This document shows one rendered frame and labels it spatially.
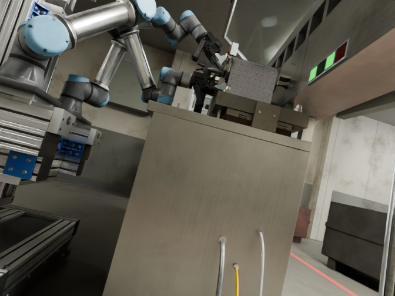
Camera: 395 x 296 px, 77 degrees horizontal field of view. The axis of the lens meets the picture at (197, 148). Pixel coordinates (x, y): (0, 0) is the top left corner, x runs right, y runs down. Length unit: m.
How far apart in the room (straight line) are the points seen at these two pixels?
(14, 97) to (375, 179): 6.87
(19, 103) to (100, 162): 4.08
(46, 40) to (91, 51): 4.62
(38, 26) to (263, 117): 0.84
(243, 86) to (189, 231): 0.75
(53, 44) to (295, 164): 0.95
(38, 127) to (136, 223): 0.47
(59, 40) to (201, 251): 0.87
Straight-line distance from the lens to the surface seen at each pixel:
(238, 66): 1.34
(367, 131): 7.01
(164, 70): 1.26
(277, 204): 1.01
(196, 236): 0.97
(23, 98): 1.05
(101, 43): 5.62
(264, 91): 1.32
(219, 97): 1.05
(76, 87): 1.55
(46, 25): 0.99
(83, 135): 1.49
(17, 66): 1.09
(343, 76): 1.07
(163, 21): 1.35
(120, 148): 5.01
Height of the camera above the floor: 0.66
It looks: 6 degrees up
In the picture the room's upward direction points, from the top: 14 degrees clockwise
